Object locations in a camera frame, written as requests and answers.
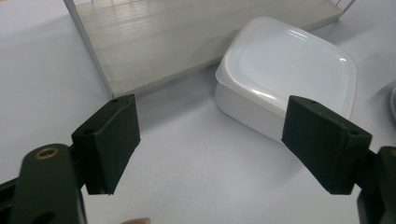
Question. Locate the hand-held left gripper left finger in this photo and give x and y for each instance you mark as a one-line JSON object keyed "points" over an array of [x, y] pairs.
{"points": [[107, 146]]}

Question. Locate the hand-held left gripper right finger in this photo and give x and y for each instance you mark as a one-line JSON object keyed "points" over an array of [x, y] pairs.
{"points": [[323, 146]]}

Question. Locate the white square lidded container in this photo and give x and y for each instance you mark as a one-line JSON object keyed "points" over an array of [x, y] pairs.
{"points": [[280, 62]]}

